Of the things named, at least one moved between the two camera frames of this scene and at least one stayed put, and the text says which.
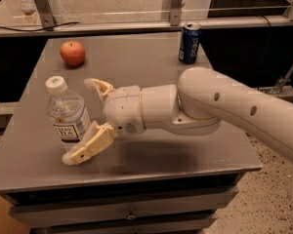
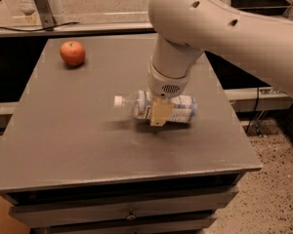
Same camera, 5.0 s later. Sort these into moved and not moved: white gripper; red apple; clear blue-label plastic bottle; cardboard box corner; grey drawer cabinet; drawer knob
Moved: white gripper; clear blue-label plastic bottle
Not moved: red apple; cardboard box corner; drawer knob; grey drawer cabinet
